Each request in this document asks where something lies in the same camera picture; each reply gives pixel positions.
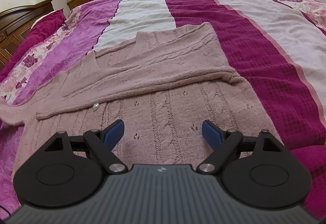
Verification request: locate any pink knitted cardigan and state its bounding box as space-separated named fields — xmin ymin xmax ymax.
xmin=1 ymin=23 xmax=278 ymax=170

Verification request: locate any pink purple floral bedspread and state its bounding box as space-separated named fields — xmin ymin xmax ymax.
xmin=1 ymin=0 xmax=325 ymax=223

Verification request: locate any wooden headboard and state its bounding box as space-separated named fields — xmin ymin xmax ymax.
xmin=0 ymin=0 xmax=54 ymax=70

